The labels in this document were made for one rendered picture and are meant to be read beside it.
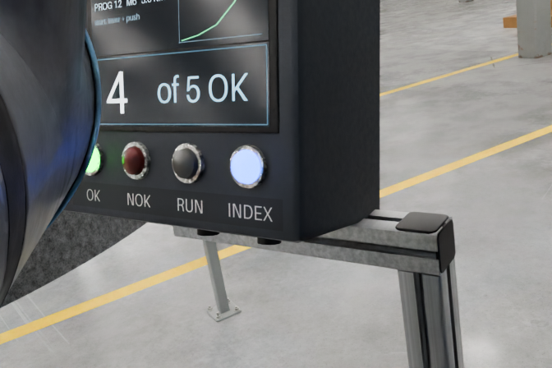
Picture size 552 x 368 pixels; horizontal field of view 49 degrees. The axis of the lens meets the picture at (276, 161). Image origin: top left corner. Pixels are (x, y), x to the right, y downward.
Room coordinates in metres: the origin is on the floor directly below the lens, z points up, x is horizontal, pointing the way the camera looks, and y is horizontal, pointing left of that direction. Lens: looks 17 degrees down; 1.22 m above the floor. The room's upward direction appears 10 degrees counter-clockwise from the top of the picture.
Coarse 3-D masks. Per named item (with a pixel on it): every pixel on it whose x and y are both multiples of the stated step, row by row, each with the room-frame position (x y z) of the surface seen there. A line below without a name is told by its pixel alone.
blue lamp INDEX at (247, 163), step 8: (240, 152) 0.35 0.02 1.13; (248, 152) 0.35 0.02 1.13; (256, 152) 0.35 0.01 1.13; (232, 160) 0.35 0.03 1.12; (240, 160) 0.35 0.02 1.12; (248, 160) 0.35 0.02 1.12; (256, 160) 0.35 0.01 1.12; (264, 160) 0.35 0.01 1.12; (232, 168) 0.35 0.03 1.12; (240, 168) 0.35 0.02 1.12; (248, 168) 0.34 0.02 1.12; (256, 168) 0.34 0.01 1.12; (264, 168) 0.34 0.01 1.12; (232, 176) 0.36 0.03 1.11; (240, 176) 0.35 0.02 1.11; (248, 176) 0.34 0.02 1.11; (256, 176) 0.34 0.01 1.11; (264, 176) 0.34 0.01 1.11; (240, 184) 0.35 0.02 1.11; (248, 184) 0.35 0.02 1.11; (256, 184) 0.34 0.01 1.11
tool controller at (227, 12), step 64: (128, 0) 0.44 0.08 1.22; (192, 0) 0.40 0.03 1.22; (256, 0) 0.37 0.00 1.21; (320, 0) 0.37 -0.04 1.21; (192, 64) 0.39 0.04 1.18; (256, 64) 0.36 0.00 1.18; (320, 64) 0.36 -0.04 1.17; (128, 128) 0.42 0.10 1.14; (192, 128) 0.39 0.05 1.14; (256, 128) 0.35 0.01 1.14; (320, 128) 0.35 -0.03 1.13; (128, 192) 0.41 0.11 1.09; (192, 192) 0.38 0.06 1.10; (256, 192) 0.35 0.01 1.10; (320, 192) 0.35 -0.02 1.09
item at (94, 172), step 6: (96, 144) 0.44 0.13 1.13; (96, 150) 0.44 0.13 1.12; (102, 150) 0.44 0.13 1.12; (96, 156) 0.44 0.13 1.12; (102, 156) 0.44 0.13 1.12; (90, 162) 0.43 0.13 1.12; (96, 162) 0.44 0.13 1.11; (102, 162) 0.43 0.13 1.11; (90, 168) 0.43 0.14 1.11; (96, 168) 0.44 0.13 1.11; (90, 174) 0.44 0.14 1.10; (96, 174) 0.44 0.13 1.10
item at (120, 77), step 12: (108, 60) 0.44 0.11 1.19; (120, 60) 0.44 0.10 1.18; (132, 60) 0.43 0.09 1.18; (108, 72) 0.44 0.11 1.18; (120, 72) 0.43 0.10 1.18; (132, 72) 0.43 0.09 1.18; (108, 84) 0.44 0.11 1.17; (120, 84) 0.43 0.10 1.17; (132, 84) 0.42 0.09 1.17; (108, 96) 0.44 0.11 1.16; (120, 96) 0.43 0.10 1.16; (132, 96) 0.42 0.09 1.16; (108, 108) 0.44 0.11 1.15; (120, 108) 0.43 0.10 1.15; (132, 108) 0.42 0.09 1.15; (108, 120) 0.44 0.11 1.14; (120, 120) 0.43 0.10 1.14; (132, 120) 0.42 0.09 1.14
